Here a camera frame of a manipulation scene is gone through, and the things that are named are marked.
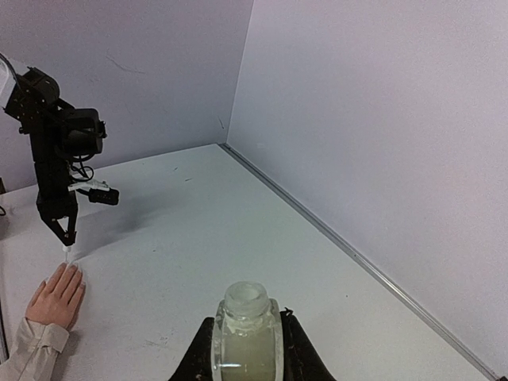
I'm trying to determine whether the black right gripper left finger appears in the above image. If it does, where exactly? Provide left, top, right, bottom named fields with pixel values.
left=169, top=317, right=214, bottom=381

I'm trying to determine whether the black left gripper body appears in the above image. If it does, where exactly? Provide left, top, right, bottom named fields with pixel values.
left=36, top=192, right=79, bottom=222

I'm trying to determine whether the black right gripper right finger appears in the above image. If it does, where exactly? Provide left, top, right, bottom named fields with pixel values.
left=280, top=309, right=336, bottom=381

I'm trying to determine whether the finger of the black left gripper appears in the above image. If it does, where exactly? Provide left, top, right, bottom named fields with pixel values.
left=64, top=214, right=77, bottom=246
left=41, top=217, right=68, bottom=247

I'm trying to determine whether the clear nail polish bottle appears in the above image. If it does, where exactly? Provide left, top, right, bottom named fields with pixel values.
left=210, top=281, right=284, bottom=381

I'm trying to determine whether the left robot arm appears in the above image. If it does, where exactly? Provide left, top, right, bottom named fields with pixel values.
left=1, top=56, right=119, bottom=249

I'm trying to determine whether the beige sleeved forearm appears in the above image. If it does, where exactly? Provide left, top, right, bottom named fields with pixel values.
left=1, top=317, right=70, bottom=381

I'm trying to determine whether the mannequin hand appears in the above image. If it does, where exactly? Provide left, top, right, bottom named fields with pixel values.
left=25, top=263, right=86, bottom=331

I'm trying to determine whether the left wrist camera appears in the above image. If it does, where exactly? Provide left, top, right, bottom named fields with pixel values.
left=68, top=179, right=120, bottom=206

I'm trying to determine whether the aluminium front rail frame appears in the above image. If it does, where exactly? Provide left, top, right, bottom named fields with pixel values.
left=1, top=206, right=9, bottom=364

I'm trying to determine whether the aluminium back table rail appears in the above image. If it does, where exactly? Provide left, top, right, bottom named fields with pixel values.
left=219, top=143, right=506, bottom=380

